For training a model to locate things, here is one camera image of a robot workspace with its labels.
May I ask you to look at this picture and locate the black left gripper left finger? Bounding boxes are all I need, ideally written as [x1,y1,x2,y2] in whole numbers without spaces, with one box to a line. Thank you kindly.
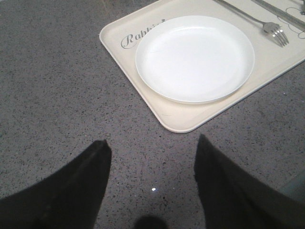
[0,140,112,229]

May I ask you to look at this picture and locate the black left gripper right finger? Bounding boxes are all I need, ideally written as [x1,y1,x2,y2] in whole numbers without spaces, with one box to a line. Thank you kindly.
[194,135,305,229]

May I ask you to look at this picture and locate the white round plate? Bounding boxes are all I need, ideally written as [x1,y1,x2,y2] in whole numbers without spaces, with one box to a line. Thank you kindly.
[135,16,255,104]

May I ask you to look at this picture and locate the silver metal fork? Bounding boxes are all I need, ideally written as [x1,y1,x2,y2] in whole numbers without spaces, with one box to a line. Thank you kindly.
[215,0,289,47]

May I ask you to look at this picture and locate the silver metal chopstick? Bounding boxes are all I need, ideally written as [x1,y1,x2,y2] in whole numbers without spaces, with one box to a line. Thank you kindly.
[252,0,305,31]

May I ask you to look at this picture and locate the cream rabbit serving tray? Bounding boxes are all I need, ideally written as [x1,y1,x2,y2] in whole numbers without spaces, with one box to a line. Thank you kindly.
[100,0,305,133]

